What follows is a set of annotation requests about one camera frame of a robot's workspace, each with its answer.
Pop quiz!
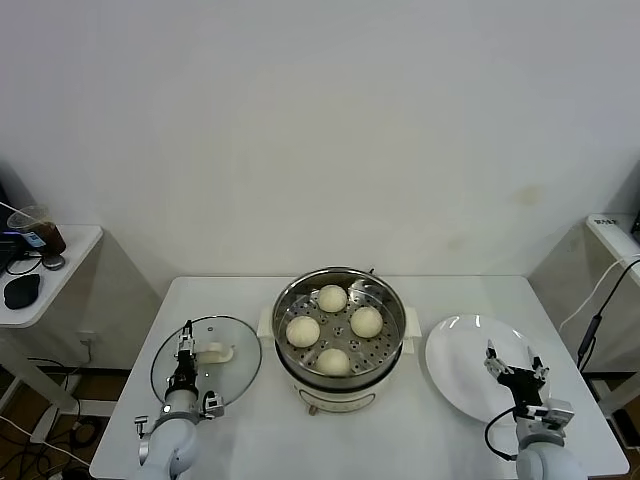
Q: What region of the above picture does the plastic cup of iced coffee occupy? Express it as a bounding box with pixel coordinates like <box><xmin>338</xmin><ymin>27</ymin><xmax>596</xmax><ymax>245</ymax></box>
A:
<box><xmin>7</xmin><ymin>204</ymin><xmax>69</xmax><ymax>255</ymax></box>

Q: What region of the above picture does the white round plate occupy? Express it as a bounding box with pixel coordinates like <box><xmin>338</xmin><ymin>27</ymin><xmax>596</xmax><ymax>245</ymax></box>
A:
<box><xmin>425</xmin><ymin>313</ymin><xmax>553</xmax><ymax>427</ymax></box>

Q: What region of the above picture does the glass lid with cream handle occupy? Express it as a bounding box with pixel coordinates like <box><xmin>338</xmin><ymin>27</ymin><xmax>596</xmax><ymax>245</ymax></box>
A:
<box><xmin>149</xmin><ymin>313</ymin><xmax>263</xmax><ymax>409</ymax></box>

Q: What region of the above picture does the black electronic device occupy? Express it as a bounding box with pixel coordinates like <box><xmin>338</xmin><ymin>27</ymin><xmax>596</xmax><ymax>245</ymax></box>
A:
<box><xmin>0</xmin><ymin>230</ymin><xmax>29</xmax><ymax>261</ymax></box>

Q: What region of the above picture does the white side table with cup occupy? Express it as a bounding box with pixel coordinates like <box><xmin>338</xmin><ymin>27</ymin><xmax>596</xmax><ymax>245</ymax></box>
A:
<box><xmin>0</xmin><ymin>223</ymin><xmax>164</xmax><ymax>419</ymax></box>

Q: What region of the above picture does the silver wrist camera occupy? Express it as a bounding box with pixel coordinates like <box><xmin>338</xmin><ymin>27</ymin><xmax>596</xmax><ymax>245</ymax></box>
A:
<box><xmin>198</xmin><ymin>391</ymin><xmax>226</xmax><ymax>420</ymax></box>
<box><xmin>525</xmin><ymin>398</ymin><xmax>575</xmax><ymax>427</ymax></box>

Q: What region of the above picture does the stainless steel steamer basket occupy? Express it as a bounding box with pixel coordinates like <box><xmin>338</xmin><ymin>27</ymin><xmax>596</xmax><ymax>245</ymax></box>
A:
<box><xmin>272</xmin><ymin>268</ymin><xmax>407</xmax><ymax>389</ymax></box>

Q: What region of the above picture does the white side table with label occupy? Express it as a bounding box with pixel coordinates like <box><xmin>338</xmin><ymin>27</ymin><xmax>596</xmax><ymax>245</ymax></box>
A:
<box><xmin>528</xmin><ymin>213</ymin><xmax>640</xmax><ymax>426</ymax></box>

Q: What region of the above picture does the cream electric cooking pot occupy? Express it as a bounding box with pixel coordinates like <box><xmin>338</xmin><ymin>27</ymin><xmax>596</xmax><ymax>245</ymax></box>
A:
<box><xmin>256</xmin><ymin>305</ymin><xmax>421</xmax><ymax>417</ymax></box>

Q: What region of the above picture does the black computer mouse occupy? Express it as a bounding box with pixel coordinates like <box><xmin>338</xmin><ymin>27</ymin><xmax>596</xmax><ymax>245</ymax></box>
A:
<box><xmin>3</xmin><ymin>273</ymin><xmax>41</xmax><ymax>309</ymax></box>

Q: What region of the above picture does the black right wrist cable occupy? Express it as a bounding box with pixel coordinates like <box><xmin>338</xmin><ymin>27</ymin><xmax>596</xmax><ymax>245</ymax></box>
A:
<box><xmin>483</xmin><ymin>403</ymin><xmax>522</xmax><ymax>462</ymax></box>

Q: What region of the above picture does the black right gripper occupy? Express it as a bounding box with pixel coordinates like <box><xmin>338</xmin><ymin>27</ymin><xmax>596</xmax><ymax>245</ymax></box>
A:
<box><xmin>482</xmin><ymin>338</ymin><xmax>550</xmax><ymax>417</ymax></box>

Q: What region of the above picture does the thick white cable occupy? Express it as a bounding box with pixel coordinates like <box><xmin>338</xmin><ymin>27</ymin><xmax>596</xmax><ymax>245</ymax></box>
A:
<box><xmin>558</xmin><ymin>253</ymin><xmax>640</xmax><ymax>332</ymax></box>

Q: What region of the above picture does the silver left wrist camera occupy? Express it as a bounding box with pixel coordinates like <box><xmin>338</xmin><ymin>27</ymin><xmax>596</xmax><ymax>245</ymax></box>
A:
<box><xmin>198</xmin><ymin>391</ymin><xmax>226</xmax><ymax>420</ymax></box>

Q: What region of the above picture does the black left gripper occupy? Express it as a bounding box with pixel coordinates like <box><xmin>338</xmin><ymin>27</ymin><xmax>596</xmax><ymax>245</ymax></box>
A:
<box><xmin>166</xmin><ymin>320</ymin><xmax>199</xmax><ymax>397</ymax></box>

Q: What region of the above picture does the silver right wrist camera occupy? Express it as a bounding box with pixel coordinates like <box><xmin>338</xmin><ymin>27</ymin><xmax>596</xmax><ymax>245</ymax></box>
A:
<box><xmin>525</xmin><ymin>398</ymin><xmax>575</xmax><ymax>427</ymax></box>

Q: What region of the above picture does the looped black desk cable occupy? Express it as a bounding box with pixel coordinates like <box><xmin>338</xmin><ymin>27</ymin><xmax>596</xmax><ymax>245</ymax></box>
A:
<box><xmin>4</xmin><ymin>248</ymin><xmax>46</xmax><ymax>275</ymax></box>

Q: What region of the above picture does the white steamed baozi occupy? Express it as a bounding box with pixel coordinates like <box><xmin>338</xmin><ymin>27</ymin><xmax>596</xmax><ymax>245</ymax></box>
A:
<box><xmin>318</xmin><ymin>284</ymin><xmax>348</xmax><ymax>314</ymax></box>
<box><xmin>316</xmin><ymin>347</ymin><xmax>351</xmax><ymax>377</ymax></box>
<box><xmin>285</xmin><ymin>315</ymin><xmax>321</xmax><ymax>349</ymax></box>
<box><xmin>349</xmin><ymin>306</ymin><xmax>385</xmax><ymax>339</ymax></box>

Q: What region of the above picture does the black cable with inline box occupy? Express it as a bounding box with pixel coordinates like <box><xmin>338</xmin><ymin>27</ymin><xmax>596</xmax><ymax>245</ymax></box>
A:
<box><xmin>577</xmin><ymin>257</ymin><xmax>640</xmax><ymax>372</ymax></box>

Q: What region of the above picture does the tangled black cable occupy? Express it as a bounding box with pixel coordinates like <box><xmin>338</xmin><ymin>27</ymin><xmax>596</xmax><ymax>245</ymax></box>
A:
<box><xmin>0</xmin><ymin>355</ymin><xmax>119</xmax><ymax>480</ymax></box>

